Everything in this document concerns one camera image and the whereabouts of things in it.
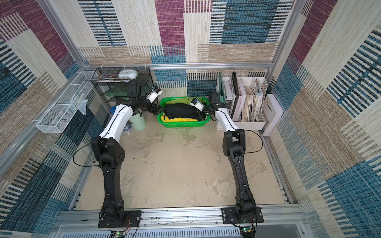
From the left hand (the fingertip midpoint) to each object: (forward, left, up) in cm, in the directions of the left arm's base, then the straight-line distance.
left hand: (158, 102), depth 94 cm
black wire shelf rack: (+20, +28, -1) cm, 35 cm away
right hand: (+5, -23, -12) cm, 26 cm away
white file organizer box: (+1, -54, +1) cm, 54 cm away
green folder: (-3, -38, +7) cm, 39 cm away
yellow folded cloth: (-3, -10, -13) cm, 17 cm away
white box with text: (-8, -69, -2) cm, 70 cm away
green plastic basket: (+17, +1, -14) cm, 22 cm away
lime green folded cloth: (+17, -18, -13) cm, 27 cm away
